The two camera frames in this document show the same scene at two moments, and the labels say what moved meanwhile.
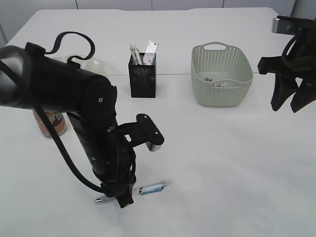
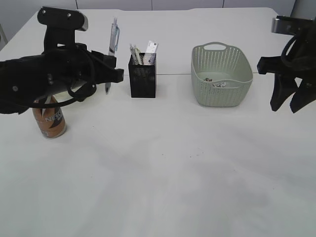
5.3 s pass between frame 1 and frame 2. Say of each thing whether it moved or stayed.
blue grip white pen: moved
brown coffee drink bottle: stayed
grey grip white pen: stayed
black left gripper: moved
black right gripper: stayed
